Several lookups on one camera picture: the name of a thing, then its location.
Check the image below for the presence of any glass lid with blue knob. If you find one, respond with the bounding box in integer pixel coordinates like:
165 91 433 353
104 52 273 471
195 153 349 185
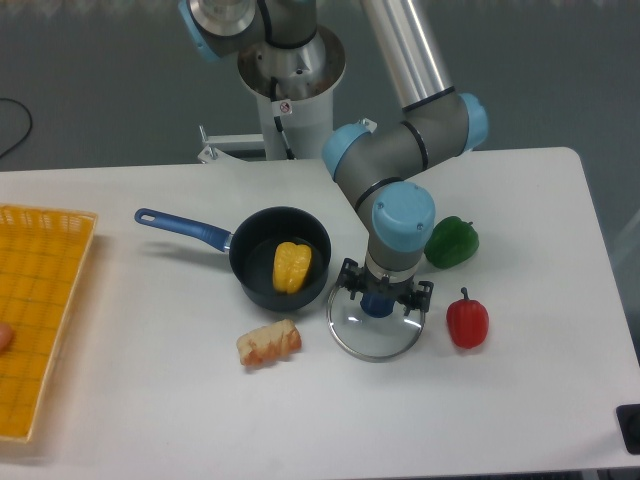
326 285 426 362

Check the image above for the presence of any yellow bell pepper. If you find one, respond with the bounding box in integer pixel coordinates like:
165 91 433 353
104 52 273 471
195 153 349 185
272 242 312 295

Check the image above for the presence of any black cable on floor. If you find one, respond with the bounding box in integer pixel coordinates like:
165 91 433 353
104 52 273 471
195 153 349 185
0 97 34 159

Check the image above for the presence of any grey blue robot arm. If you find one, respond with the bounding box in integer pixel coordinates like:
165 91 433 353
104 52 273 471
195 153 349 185
178 1 489 316

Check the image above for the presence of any red bell pepper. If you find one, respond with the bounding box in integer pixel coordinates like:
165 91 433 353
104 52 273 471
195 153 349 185
446 287 489 350

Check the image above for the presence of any pink object at left edge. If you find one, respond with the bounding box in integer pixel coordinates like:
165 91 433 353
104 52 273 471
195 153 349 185
0 322 14 352

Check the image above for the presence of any green bell pepper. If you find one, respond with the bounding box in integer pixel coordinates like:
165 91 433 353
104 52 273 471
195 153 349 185
424 216 480 269

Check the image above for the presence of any black device at table corner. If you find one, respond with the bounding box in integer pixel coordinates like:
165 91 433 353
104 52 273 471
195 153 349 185
616 404 640 455

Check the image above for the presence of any yellow plastic basket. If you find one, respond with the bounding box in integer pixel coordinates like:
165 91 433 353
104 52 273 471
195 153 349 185
1 204 98 443

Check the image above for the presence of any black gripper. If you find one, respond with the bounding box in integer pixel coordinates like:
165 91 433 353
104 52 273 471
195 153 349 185
336 258 434 314

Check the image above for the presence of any dark pot with blue handle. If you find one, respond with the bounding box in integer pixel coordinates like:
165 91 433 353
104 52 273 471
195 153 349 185
134 206 331 312

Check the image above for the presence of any toy shrimp piece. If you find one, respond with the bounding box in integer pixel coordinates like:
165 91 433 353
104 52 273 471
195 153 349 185
236 319 302 367

